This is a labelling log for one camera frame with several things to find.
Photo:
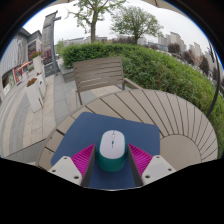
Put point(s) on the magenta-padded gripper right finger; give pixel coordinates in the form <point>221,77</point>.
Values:
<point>158,168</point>

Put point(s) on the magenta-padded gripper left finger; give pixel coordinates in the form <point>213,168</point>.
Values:
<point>65,170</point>

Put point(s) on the white and teal computer mouse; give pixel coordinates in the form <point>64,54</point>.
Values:
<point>111,150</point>

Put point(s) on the blue rectangular mouse pad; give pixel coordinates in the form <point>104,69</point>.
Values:
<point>83,130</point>

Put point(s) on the white planter with orange flowers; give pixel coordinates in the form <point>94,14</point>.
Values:
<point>34,96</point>

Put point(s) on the green trimmed hedge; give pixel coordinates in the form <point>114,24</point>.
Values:
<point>160,66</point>

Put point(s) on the brown slatted outdoor chair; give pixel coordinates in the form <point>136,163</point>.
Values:
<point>98,73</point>

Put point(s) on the white planter with pink flowers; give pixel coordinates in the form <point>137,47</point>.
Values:
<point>37,65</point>

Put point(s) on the grey storefront building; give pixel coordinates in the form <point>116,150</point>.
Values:
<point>15,56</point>

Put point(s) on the distant apartment buildings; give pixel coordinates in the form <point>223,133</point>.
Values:
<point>175,38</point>

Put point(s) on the tree with bare trunk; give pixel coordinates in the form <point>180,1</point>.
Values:
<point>93,30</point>

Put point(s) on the round leafy tree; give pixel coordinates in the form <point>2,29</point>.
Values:
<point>135,21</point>

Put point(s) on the grey banner sign post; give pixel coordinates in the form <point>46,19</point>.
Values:
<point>48,36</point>

